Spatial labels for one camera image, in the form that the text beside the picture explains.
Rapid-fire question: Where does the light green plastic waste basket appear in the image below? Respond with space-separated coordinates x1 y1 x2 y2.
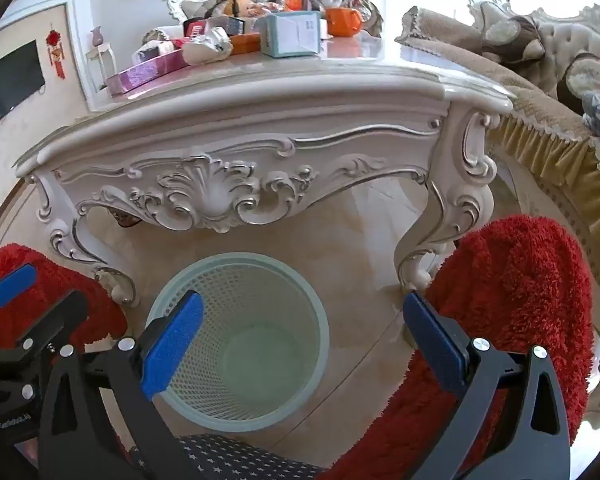
145 254 331 433

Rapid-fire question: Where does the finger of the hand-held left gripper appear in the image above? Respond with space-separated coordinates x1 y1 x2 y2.
0 263 37 341
0 290 90 401

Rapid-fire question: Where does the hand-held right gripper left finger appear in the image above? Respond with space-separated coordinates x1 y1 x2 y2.
40 290 216 480

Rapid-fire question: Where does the teal box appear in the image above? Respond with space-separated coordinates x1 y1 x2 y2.
260 10 323 58

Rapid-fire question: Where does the brown patterned cushion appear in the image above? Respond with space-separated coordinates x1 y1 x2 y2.
482 15 546 63
555 52 600 103

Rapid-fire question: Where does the orange mug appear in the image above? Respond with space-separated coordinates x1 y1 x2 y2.
325 7 365 38

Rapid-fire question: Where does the beige covered sofa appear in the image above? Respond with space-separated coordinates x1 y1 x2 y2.
395 0 600 426

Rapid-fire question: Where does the dark red box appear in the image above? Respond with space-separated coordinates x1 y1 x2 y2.
182 17 211 38

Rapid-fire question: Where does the dark star print cloth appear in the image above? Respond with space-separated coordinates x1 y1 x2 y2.
130 432 326 480

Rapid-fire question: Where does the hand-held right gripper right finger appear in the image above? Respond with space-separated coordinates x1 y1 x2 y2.
402 291 573 480

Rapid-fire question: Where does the ornate white table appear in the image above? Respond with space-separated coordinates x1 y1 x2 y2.
12 35 516 311

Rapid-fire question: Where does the flat orange box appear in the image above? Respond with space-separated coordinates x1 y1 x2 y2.
228 33 262 56

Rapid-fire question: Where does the red hanging knot ornament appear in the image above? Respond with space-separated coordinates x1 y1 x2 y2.
46 30 67 80

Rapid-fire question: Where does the flat purple box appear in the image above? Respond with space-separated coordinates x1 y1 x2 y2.
105 50 188 96

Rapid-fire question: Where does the black television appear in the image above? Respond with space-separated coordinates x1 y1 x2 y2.
0 40 46 133

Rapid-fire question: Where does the white plant stand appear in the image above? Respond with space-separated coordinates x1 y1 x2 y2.
85 45 118 93

